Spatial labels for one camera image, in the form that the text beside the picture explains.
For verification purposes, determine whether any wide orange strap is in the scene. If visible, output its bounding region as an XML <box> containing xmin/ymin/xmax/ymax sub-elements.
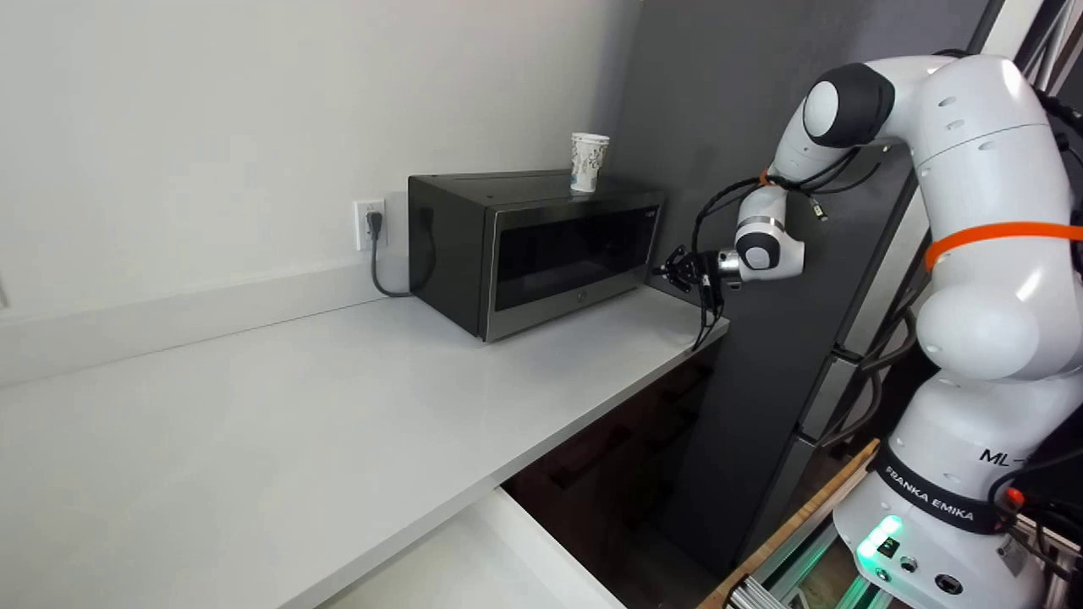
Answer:
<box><xmin>924</xmin><ymin>220</ymin><xmax>1083</xmax><ymax>274</ymax></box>

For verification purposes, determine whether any black microwave power cord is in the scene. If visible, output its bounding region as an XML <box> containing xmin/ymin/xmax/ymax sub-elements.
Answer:
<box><xmin>366</xmin><ymin>206</ymin><xmax>436</xmax><ymax>300</ymax></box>

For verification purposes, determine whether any dark wood cabinet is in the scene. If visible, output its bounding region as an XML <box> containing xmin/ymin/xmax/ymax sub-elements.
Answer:
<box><xmin>500</xmin><ymin>336</ymin><xmax>723</xmax><ymax>609</ymax></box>

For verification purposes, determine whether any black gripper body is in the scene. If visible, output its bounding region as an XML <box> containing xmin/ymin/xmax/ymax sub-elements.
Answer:
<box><xmin>678</xmin><ymin>247</ymin><xmax>727</xmax><ymax>286</ymax></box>

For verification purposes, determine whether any grey refrigerator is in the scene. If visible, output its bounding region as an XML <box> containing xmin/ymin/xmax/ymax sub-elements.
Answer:
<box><xmin>603</xmin><ymin>0</ymin><xmax>1027</xmax><ymax>581</ymax></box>

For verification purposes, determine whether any metal robot stand frame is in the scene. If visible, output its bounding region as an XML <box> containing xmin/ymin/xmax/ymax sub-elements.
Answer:
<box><xmin>721</xmin><ymin>516</ymin><xmax>894</xmax><ymax>609</ymax></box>

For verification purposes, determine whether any white open drawer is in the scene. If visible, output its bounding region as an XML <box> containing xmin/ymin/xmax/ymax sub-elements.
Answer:
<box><xmin>320</xmin><ymin>486</ymin><xmax>631</xmax><ymax>609</ymax></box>

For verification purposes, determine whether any white wall outlet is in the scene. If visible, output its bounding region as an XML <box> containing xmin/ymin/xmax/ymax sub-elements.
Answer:
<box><xmin>350</xmin><ymin>196</ymin><xmax>393</xmax><ymax>253</ymax></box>

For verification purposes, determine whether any patterned paper cup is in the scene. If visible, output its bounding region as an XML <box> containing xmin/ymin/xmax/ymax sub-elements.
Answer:
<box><xmin>565</xmin><ymin>128</ymin><xmax>612</xmax><ymax>196</ymax></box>

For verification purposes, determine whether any black and steel microwave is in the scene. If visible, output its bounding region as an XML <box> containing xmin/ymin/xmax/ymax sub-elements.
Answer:
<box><xmin>406</xmin><ymin>167</ymin><xmax>670</xmax><ymax>344</ymax></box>

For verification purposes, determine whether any wooden board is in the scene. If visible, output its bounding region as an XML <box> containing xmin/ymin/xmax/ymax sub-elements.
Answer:
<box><xmin>694</xmin><ymin>435</ymin><xmax>886</xmax><ymax>609</ymax></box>

